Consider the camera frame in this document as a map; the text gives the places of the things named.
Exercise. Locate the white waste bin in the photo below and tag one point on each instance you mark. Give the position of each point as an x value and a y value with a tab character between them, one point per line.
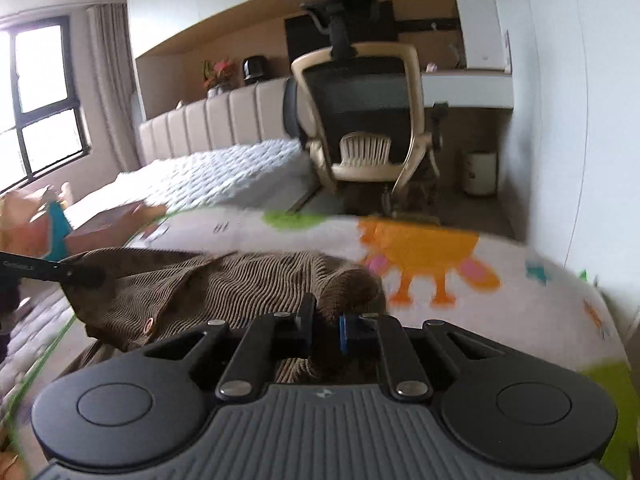
479	173

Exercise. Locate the white desk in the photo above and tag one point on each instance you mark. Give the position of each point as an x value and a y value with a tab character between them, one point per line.
469	89

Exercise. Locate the potted red flower plant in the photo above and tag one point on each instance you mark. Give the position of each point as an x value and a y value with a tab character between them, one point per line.
218	76

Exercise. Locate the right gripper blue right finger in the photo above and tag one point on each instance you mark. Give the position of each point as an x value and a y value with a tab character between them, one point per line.
381	339

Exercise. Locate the grey window curtain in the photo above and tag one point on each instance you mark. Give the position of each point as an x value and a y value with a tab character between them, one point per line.
110	47

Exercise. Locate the brown corduroy dotted garment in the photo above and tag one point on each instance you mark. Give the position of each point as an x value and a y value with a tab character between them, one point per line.
150	295

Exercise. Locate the teal cushion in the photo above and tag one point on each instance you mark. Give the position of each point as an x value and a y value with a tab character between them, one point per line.
59	229

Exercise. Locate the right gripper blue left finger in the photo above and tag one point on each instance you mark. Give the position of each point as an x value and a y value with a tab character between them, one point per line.
270	339

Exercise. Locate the white quilted mattress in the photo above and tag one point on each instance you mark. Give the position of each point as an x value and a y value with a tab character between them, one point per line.
274	174

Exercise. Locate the white box on desk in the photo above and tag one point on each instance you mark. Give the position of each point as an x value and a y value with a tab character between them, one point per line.
483	41

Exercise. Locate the black round speaker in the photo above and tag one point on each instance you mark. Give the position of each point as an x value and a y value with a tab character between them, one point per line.
255	69

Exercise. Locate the pink cardboard box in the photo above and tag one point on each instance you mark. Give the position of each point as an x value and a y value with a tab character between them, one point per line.
112	227

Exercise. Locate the beige padded headboard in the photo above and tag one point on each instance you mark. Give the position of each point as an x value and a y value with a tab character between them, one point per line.
243	116

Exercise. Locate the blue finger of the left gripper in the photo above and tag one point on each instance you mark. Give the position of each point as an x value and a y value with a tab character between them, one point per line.
16	267

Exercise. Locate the cartoon print play mat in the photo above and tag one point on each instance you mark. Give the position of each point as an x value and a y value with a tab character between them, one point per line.
529	376

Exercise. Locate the beige black office chair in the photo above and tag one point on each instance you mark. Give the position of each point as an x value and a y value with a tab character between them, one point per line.
371	140

